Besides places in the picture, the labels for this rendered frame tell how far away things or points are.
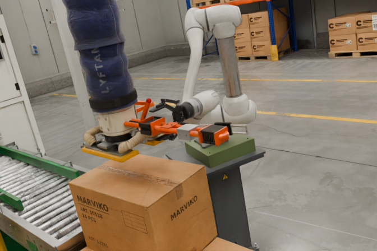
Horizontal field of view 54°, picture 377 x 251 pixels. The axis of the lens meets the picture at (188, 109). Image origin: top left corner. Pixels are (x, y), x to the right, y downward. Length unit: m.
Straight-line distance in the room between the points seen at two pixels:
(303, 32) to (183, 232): 9.17
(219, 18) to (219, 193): 1.10
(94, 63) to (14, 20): 9.83
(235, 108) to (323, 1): 8.21
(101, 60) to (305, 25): 9.13
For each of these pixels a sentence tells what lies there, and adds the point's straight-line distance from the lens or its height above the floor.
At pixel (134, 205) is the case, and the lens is 1.63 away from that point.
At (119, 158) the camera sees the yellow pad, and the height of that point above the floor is 1.12.
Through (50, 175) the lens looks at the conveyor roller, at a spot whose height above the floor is 0.55.
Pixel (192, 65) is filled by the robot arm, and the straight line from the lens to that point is 1.98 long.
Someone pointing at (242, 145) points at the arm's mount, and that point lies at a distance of 2.31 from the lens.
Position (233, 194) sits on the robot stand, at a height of 0.47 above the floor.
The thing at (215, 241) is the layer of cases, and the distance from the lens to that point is 1.97.
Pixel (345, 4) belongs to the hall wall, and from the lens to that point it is 10.09.
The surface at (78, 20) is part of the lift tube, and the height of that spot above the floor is 1.72.
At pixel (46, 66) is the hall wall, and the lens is 11.67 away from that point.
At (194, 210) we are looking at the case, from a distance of 1.81.
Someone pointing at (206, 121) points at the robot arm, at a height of 1.00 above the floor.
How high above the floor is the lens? 1.70
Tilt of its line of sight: 16 degrees down
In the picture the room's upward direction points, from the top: 11 degrees counter-clockwise
